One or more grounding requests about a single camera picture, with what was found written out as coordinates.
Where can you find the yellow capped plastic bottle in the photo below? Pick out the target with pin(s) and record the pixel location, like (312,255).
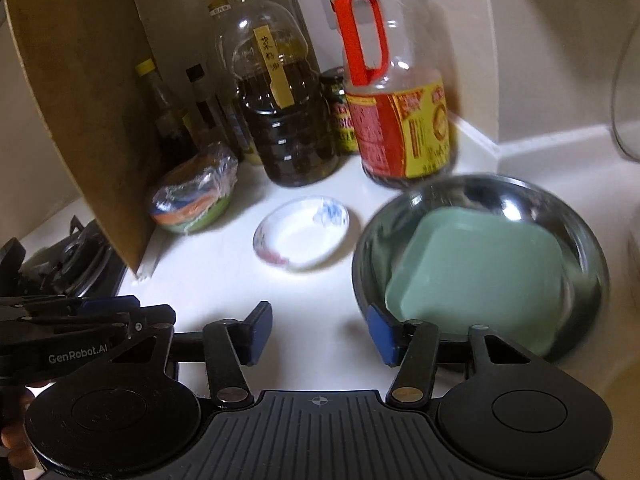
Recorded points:
(219,8)

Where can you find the glass pot lid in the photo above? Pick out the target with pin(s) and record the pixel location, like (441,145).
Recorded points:
(625,135)

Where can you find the stainless steel plate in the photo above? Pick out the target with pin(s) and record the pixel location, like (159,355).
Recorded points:
(500,199)

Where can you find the yellow capped dark sauce bottle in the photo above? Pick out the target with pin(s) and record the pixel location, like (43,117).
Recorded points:
(160,115)

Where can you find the wooden cutting board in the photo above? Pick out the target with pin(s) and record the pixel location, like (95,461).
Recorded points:
(75,110)

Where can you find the black capped dark sauce bottle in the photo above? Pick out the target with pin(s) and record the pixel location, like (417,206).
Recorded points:
(202,105)

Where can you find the large dark oil bottle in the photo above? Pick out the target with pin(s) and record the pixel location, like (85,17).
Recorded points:
(285,125)

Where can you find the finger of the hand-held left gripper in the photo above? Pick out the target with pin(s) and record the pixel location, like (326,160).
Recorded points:
(107,303)
(150,316)

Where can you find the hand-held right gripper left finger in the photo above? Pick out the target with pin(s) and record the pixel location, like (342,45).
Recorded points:
(259,332)

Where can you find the green square plate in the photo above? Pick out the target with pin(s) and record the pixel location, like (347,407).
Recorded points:
(475,270)

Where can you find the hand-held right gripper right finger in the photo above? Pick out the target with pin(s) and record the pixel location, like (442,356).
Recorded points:
(379,335)

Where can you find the white floral small plate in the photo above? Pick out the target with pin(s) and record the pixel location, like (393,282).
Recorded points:
(295,235)

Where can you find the person's left hand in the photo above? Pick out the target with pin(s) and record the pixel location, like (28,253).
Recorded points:
(12,440)

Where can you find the dark glass jar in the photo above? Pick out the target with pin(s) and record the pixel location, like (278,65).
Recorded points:
(337,110)

